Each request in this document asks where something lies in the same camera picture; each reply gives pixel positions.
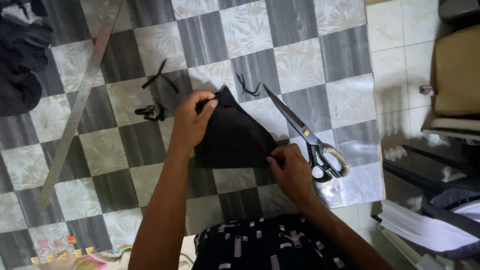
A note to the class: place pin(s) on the person's left hand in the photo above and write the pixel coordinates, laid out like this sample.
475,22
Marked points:
189,123

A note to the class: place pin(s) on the person's right hand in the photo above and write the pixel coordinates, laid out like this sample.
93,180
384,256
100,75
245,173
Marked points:
294,174

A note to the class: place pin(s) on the black fabric piece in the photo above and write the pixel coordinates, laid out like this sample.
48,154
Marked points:
232,137

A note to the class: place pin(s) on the black tailor scissors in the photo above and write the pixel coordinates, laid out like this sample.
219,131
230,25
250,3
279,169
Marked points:
311,142

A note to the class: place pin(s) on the curled black fabric scrap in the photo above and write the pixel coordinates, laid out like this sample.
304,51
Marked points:
152,111

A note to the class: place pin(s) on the long black fabric scrap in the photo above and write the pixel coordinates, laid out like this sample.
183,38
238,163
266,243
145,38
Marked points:
159,77

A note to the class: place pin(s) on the thin black thread scrap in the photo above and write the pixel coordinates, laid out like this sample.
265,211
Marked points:
246,87

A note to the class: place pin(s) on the checkered vinyl table cover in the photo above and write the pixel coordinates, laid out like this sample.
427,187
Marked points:
210,56

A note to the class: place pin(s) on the person's black patterned shirt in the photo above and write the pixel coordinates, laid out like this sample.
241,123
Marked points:
270,243

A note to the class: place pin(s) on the long metal ruler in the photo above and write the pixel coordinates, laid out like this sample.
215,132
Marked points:
80,101

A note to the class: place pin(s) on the folded white and grey cloth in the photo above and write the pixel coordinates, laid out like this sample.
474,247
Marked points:
435,225

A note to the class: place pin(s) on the small pink scrap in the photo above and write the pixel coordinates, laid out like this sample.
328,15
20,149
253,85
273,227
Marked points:
426,90

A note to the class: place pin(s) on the heap of dark cloth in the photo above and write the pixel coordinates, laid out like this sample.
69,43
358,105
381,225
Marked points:
20,56

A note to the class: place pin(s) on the brown cardboard box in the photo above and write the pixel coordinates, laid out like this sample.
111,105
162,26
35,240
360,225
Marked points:
457,73

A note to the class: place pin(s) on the dark metal frame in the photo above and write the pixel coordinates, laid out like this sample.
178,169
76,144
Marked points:
427,165

